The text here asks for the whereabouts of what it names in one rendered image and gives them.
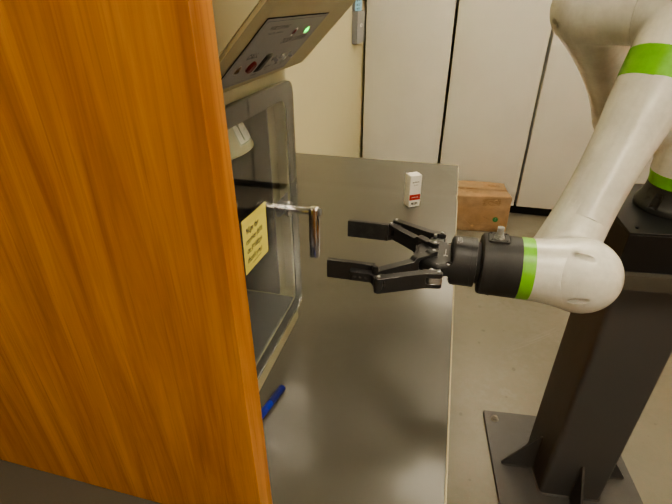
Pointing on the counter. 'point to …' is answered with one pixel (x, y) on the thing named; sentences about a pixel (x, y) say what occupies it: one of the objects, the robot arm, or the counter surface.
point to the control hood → (241, 16)
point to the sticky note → (255, 237)
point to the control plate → (278, 30)
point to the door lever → (309, 225)
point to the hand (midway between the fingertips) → (345, 246)
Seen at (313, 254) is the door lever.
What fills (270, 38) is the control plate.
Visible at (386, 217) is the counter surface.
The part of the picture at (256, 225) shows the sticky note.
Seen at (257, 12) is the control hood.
